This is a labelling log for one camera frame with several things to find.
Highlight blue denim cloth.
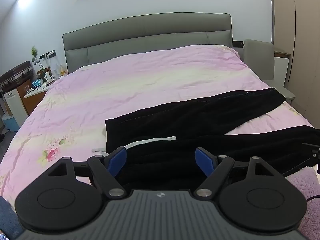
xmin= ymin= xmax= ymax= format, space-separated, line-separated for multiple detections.
xmin=0 ymin=197 xmax=25 ymax=240

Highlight beige wardrobe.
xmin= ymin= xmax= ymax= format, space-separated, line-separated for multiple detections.
xmin=270 ymin=0 xmax=320 ymax=128

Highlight brown wooden nightstand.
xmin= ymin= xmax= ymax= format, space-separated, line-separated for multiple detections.
xmin=23 ymin=84 xmax=52 ymax=116

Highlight small green potted plant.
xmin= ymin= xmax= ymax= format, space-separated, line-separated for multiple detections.
xmin=30 ymin=46 xmax=40 ymax=63

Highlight black pants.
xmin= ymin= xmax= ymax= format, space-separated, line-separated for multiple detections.
xmin=105 ymin=87 xmax=320 ymax=193

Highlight white nightstand with wooden top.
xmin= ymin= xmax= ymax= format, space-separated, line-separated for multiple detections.
xmin=274 ymin=51 xmax=292 ymax=88

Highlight grey upholstered chair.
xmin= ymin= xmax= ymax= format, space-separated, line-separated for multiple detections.
xmin=244 ymin=39 xmax=296 ymax=103

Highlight pink floral blanket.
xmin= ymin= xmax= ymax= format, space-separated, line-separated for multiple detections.
xmin=0 ymin=44 xmax=316 ymax=200

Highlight blue bin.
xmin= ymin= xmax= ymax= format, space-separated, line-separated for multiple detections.
xmin=1 ymin=113 xmax=21 ymax=132

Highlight white box appliance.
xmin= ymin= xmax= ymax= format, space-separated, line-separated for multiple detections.
xmin=3 ymin=87 xmax=28 ymax=126

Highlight fluffy purple cloth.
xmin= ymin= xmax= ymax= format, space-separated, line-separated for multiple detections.
xmin=284 ymin=166 xmax=320 ymax=240

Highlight grey upholstered headboard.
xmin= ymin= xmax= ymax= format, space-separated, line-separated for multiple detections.
xmin=62 ymin=12 xmax=233 ymax=75

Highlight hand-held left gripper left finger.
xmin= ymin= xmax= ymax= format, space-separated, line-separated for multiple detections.
xmin=47 ymin=147 xmax=127 ymax=198

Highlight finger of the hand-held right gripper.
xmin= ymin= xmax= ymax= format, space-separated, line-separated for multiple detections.
xmin=302 ymin=142 xmax=320 ymax=167

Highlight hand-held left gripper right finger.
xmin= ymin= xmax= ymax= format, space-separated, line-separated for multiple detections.
xmin=195 ymin=147 xmax=274 ymax=198

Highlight dark suitcase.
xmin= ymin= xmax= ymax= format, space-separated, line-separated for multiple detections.
xmin=0 ymin=61 xmax=34 ymax=91

